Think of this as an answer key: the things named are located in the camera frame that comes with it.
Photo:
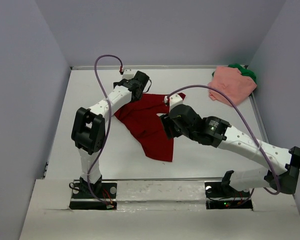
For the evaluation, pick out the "pink t shirt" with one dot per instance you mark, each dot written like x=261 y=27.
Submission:
x=230 y=82

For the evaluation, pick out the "green t shirt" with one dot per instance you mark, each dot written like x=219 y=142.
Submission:
x=244 y=71

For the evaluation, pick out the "dark red t shirt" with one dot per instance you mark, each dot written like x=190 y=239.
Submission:
x=142 y=120

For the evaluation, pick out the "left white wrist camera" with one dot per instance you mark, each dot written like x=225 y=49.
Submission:
x=128 y=74

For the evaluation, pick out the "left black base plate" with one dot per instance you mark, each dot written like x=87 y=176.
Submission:
x=83 y=199

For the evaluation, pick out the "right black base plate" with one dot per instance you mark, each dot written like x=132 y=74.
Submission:
x=219 y=197

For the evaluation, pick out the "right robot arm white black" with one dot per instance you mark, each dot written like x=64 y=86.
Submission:
x=280 y=167

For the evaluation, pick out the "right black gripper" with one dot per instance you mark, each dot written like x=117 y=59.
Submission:
x=167 y=121

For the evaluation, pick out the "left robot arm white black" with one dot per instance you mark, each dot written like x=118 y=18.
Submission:
x=91 y=127

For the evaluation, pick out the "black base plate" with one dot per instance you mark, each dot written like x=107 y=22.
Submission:
x=219 y=197
x=83 y=199

